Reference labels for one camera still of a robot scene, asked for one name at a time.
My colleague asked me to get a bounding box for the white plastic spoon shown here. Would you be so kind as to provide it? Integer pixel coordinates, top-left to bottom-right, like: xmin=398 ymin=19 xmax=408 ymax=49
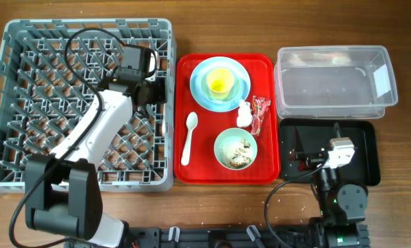
xmin=181 ymin=112 xmax=198 ymax=166

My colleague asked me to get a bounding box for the red snack wrapper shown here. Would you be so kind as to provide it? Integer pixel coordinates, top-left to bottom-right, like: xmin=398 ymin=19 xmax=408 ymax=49
xmin=251 ymin=96 xmax=271 ymax=137

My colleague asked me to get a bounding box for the white tissue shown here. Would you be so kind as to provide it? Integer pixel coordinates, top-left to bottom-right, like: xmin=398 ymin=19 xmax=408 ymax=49
xmin=236 ymin=99 xmax=253 ymax=128

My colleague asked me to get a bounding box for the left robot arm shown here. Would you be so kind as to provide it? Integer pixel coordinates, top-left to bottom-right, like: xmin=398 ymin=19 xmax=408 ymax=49
xmin=8 ymin=45 xmax=166 ymax=247

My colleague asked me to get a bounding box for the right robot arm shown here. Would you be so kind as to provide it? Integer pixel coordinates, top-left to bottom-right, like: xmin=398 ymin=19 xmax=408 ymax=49
xmin=288 ymin=123 xmax=368 ymax=247

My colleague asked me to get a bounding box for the black waste tray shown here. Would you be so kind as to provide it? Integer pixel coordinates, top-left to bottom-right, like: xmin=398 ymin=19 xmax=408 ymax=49
xmin=279 ymin=118 xmax=381 ymax=186

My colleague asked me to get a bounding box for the grey dishwasher rack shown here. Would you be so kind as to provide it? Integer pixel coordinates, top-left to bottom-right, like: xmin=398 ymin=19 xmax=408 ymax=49
xmin=0 ymin=18 xmax=176 ymax=193

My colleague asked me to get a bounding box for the food scraps and rice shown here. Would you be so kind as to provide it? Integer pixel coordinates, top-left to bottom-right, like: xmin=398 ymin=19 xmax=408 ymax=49
xmin=220 ymin=139 xmax=253 ymax=169

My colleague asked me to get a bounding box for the light blue plate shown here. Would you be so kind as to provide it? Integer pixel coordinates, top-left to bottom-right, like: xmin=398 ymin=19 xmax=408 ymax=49
xmin=189 ymin=56 xmax=251 ymax=112

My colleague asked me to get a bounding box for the yellow plastic cup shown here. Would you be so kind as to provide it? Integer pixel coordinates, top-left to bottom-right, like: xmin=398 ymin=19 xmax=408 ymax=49
xmin=207 ymin=68 xmax=235 ymax=100

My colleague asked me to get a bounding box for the clear plastic bin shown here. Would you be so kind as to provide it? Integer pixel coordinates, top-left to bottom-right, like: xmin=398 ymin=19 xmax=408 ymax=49
xmin=274 ymin=45 xmax=399 ymax=119

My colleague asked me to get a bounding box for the red plastic tray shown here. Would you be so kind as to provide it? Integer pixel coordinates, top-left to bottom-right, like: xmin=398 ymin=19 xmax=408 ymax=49
xmin=173 ymin=53 xmax=280 ymax=184

